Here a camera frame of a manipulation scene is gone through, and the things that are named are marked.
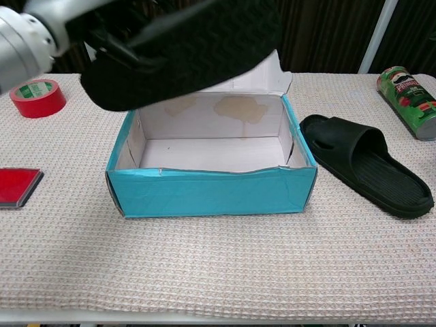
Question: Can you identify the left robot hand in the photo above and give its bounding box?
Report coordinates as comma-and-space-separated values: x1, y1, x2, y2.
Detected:
24, 0, 168, 69

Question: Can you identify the black slide sandal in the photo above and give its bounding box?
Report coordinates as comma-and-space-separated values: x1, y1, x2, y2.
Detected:
80, 0, 284, 112
298, 114, 435, 220

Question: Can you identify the light blue cardboard box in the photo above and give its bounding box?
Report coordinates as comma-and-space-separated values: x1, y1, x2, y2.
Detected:
105, 49, 320, 219

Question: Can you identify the red tape roll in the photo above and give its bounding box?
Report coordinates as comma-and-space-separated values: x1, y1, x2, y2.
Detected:
9, 78, 67, 119

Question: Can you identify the red flat rectangular pad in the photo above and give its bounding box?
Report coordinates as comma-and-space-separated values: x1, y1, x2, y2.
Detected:
0, 168, 44, 209

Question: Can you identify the beige woven table cloth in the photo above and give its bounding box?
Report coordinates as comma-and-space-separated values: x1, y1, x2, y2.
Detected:
0, 72, 436, 323

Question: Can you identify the green Pringles can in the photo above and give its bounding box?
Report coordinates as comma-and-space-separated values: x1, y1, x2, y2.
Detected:
376, 66, 436, 142

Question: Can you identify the white partition post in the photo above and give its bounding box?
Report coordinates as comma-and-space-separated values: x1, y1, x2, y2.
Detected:
85, 41, 100, 63
357, 0, 399, 74

